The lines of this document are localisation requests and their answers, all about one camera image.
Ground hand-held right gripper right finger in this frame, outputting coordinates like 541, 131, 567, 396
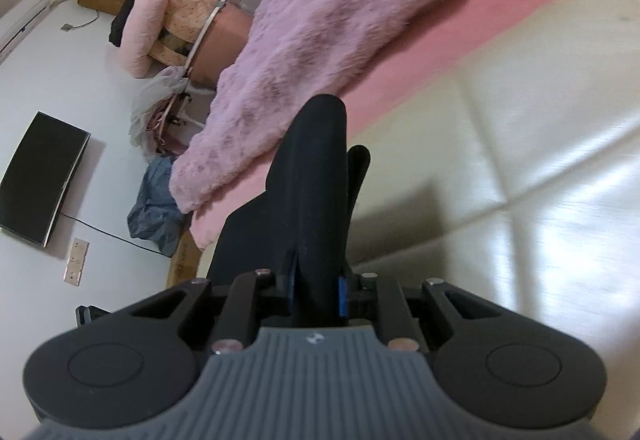
338, 273, 502, 354

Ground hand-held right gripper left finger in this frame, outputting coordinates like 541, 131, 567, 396
131, 269, 297, 355

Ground black pants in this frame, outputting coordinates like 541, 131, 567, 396
206, 94, 372, 327

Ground blue crumpled cloth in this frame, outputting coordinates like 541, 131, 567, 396
126, 154, 190, 257

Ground cream quilted mat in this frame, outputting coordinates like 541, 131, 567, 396
344, 0, 640, 361

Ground white plastic bag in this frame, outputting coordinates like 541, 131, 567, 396
129, 67, 190, 149

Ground brown basket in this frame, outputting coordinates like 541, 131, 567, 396
151, 0, 254, 87

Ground pink fuzzy blanket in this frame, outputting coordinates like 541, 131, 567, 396
169, 0, 553, 216

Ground black flat screen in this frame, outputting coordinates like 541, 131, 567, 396
0, 111, 92, 249

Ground pink bed sheet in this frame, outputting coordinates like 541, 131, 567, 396
191, 0, 640, 252

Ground pink quilted cushion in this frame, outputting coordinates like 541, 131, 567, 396
121, 0, 202, 79

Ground black cloth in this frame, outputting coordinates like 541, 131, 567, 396
108, 0, 142, 49

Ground white air conditioner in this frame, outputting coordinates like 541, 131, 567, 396
0, 0, 52, 65

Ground wooden bed frame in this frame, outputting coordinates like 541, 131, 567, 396
166, 231, 205, 290

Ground black screen cable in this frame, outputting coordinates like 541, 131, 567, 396
58, 212, 174, 259

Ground wall socket plate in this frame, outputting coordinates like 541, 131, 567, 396
63, 237, 91, 286

